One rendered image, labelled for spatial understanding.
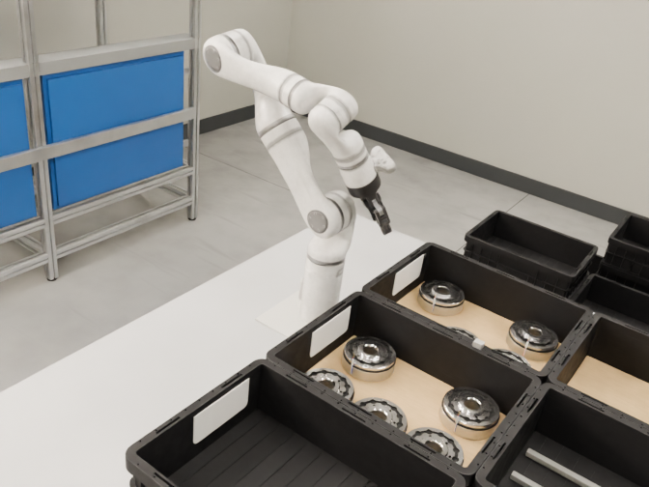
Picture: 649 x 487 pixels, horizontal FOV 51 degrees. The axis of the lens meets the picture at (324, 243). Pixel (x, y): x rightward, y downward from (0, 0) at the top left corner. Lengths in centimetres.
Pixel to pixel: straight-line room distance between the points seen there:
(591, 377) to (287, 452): 66
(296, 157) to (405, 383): 54
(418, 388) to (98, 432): 61
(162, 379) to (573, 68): 333
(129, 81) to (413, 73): 224
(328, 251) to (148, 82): 174
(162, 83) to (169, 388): 194
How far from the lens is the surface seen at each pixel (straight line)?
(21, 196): 288
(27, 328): 287
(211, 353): 155
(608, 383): 151
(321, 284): 159
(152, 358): 154
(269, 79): 145
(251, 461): 115
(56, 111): 286
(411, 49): 469
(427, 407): 129
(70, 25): 391
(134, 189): 322
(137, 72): 306
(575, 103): 432
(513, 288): 156
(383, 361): 132
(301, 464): 115
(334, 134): 136
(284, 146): 150
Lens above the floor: 167
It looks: 29 degrees down
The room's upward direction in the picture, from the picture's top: 7 degrees clockwise
